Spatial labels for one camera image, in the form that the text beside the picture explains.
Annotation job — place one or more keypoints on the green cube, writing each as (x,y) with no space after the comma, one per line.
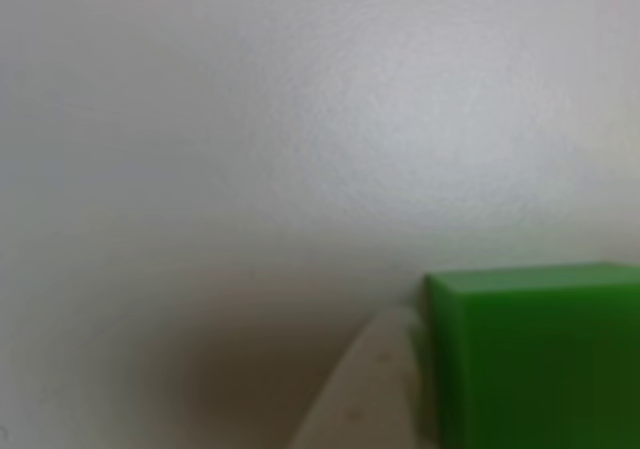
(540,359)

